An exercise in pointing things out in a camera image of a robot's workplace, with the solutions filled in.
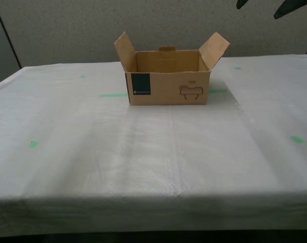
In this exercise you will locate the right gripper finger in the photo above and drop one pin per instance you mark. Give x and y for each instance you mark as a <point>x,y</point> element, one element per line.
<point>292,7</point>
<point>243,3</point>

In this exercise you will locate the brown cardboard box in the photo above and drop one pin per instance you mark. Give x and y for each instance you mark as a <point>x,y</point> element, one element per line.
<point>166,88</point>

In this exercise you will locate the long green tape strip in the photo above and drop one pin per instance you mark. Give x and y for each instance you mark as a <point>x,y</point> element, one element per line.
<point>114,95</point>
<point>217,91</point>

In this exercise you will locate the white plastic table cover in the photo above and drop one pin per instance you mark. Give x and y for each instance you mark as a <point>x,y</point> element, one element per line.
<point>153,152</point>

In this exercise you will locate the grey fabric partition panel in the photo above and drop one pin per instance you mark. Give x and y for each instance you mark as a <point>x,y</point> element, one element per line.
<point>67,25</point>

